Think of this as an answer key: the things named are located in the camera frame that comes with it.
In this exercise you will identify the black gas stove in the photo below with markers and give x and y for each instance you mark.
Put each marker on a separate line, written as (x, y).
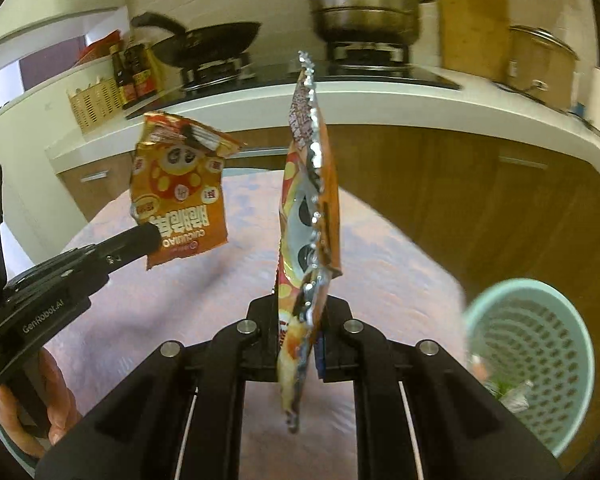
(370, 67)

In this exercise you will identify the steel steamer pot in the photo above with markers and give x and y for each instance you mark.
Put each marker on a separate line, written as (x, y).
(365, 0)

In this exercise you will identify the steel lidded pot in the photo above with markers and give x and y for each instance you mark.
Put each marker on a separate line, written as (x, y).
(540, 70)

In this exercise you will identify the tall orange snack packet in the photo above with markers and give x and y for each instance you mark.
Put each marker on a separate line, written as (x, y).
(305, 220)

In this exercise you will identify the wooden cutting board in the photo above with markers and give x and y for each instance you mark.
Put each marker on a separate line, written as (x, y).
(472, 25)

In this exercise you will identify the dark sauce bottle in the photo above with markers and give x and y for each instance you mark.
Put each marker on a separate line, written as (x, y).
(122, 80)
(142, 72)

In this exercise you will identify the person's left hand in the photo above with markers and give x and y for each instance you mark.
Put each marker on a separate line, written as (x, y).
(65, 400)

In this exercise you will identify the crumpled silver wrapper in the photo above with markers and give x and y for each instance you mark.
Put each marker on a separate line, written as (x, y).
(515, 397)

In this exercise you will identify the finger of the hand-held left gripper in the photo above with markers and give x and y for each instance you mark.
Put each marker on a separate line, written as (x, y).
(130, 247)

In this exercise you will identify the wooden kitchen cabinet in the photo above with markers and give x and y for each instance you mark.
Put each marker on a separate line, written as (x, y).
(430, 185)

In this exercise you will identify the black wok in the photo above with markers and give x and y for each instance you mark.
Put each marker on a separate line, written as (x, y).
(205, 42)

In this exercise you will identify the light blue plastic basket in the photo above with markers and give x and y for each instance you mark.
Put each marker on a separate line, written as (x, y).
(577, 330)

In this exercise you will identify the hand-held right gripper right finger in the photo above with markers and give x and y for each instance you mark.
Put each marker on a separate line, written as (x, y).
(336, 347)

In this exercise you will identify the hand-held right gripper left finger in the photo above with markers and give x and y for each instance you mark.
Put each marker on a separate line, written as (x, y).
(260, 332)

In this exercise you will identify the woven storage basket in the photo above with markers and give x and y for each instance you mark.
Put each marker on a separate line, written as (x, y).
(95, 105)

